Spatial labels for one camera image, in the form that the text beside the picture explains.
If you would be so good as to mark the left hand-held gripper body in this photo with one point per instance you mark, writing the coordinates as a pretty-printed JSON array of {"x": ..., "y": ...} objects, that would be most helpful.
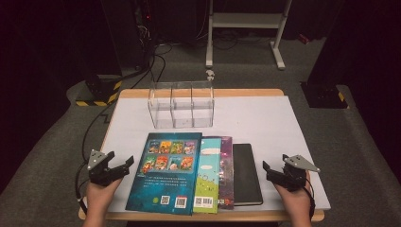
[{"x": 101, "y": 175}]

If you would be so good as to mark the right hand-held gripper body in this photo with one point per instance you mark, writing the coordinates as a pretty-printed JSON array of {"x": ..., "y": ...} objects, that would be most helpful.
[{"x": 293, "y": 178}]

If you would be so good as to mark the large dark blue picture book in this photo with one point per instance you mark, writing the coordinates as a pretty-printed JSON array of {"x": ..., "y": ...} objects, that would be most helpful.
[{"x": 164, "y": 186}]

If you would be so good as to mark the purple paperback book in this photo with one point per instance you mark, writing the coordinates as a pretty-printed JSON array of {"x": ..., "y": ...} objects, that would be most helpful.
[{"x": 227, "y": 176}]

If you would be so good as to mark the light blue picture book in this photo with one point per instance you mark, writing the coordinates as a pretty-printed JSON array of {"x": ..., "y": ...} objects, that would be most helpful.
[{"x": 208, "y": 176}]

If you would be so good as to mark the clear acrylic book rack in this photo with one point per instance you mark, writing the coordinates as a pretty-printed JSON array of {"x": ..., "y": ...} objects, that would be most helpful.
[{"x": 181, "y": 108}]

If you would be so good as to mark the person's left hand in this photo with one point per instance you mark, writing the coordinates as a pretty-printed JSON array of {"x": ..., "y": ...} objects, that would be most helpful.
[{"x": 101, "y": 197}]

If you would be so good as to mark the person's right hand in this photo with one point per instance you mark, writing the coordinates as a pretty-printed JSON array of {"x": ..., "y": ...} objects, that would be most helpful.
[{"x": 296, "y": 203}]

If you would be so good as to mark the black notebook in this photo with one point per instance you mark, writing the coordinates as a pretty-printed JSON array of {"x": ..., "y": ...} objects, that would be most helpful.
[{"x": 247, "y": 176}]

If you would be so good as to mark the black yellow striped stand base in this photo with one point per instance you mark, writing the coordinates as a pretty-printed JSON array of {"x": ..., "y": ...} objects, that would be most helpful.
[
  {"x": 324, "y": 96},
  {"x": 101, "y": 94}
]

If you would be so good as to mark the small white floor object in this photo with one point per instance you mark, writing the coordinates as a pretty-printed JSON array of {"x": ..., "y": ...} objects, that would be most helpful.
[{"x": 210, "y": 75}]

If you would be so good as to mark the small red floor object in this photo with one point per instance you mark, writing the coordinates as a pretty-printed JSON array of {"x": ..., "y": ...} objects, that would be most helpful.
[{"x": 303, "y": 39}]

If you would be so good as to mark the dark equipment with red light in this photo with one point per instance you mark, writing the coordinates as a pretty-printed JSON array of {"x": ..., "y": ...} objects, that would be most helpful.
[{"x": 145, "y": 22}]

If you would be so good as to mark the white metal stand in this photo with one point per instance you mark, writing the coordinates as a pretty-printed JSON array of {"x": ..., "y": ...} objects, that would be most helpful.
[{"x": 246, "y": 19}]

